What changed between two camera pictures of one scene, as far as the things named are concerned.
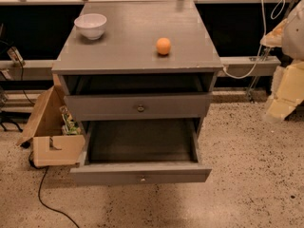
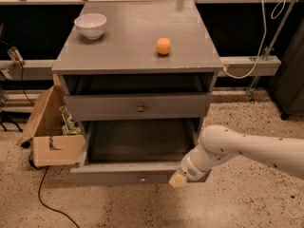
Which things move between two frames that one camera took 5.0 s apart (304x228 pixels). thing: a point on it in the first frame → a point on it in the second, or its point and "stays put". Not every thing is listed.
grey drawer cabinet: [142, 75] stays put
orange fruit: [163, 46] stays put
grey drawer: [141, 151] stays put
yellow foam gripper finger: [287, 90] → [196, 163]
